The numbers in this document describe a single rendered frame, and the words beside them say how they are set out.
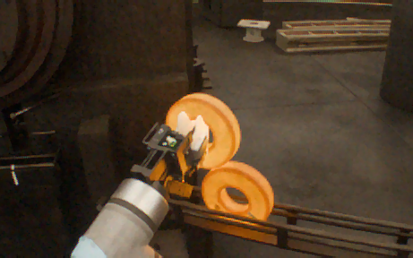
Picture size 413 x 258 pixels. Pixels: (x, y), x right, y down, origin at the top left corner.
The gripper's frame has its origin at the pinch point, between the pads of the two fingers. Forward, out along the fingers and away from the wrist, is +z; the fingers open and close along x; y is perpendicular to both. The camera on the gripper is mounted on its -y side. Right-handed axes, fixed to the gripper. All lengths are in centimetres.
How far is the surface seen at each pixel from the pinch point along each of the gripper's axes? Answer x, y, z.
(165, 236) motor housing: 9.9, -31.8, -12.1
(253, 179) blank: -12.2, -7.9, -4.0
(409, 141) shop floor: -64, -132, 148
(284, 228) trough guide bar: -20.2, -15.1, -8.6
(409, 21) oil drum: -50, -79, 220
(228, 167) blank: -6.7, -7.0, -3.6
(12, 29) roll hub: 32.4, 25.1, -10.2
